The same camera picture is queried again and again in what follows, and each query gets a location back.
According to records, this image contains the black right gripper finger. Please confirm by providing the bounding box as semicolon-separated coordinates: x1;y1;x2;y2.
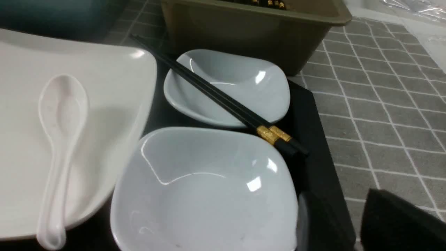
360;189;446;251

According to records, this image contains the small white bowl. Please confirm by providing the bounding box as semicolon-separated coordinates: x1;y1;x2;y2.
110;127;298;251
164;49;291;128

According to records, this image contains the large white square plate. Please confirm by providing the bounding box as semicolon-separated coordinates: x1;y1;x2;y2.
0;29;157;241

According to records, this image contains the white ceramic soup spoon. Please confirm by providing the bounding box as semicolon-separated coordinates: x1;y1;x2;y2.
36;75;90;251

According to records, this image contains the black serving tray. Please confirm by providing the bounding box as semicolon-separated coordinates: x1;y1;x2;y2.
63;62;356;251

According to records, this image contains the grey checked tablecloth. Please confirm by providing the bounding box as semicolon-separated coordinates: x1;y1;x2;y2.
105;0;446;251

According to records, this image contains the brown plastic bin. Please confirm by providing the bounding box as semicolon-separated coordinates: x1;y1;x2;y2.
161;0;352;76

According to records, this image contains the bundle of black chopsticks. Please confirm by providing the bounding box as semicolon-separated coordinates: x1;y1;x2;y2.
227;0;287;10

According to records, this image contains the teal plastic bin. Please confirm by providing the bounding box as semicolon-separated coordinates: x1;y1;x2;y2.
0;0;129;41

